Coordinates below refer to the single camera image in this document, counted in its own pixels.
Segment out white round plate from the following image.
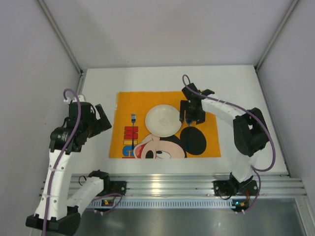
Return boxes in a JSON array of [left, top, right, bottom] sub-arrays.
[[145, 105, 182, 138]]

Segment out orange cartoon mouse placemat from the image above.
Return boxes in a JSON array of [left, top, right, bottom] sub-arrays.
[[109, 91, 221, 159]]

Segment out blue metal fork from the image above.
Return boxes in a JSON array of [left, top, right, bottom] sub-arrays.
[[131, 113, 136, 150]]

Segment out blue metal spoon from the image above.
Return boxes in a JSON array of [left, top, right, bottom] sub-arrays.
[[186, 119, 192, 152]]

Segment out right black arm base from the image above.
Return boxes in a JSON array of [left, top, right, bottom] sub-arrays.
[[213, 173, 258, 200]]

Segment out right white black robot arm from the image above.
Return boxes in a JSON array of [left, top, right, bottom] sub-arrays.
[[179, 83, 269, 183]]

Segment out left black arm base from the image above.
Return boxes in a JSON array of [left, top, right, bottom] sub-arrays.
[[78, 170, 127, 197]]

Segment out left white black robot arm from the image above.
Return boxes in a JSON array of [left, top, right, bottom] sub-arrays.
[[26, 101, 112, 236]]

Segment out aluminium mounting rail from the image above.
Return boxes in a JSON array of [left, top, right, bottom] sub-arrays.
[[41, 173, 307, 197]]

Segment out slotted cable duct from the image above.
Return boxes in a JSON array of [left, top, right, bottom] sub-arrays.
[[87, 199, 248, 209]]

